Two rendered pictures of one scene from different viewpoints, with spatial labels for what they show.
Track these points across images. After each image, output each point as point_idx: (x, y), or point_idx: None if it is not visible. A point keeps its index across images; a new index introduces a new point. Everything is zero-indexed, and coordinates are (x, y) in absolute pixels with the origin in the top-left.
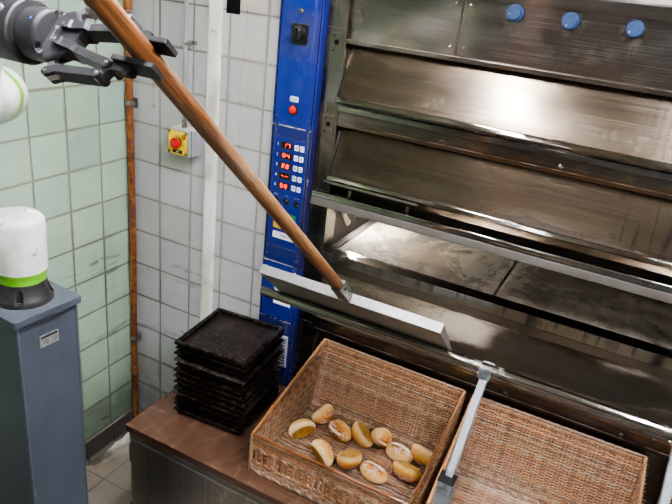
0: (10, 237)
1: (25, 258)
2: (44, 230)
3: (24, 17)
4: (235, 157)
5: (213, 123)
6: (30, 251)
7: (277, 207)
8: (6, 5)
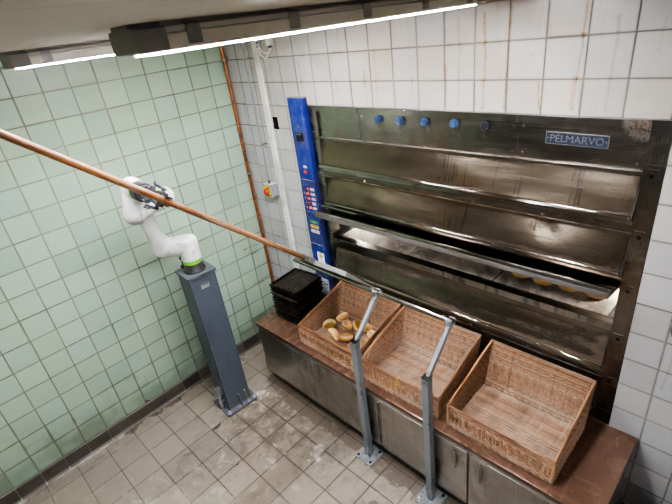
0: (182, 247)
1: (189, 254)
2: (196, 242)
3: None
4: (213, 220)
5: (198, 212)
6: (191, 251)
7: (244, 233)
8: None
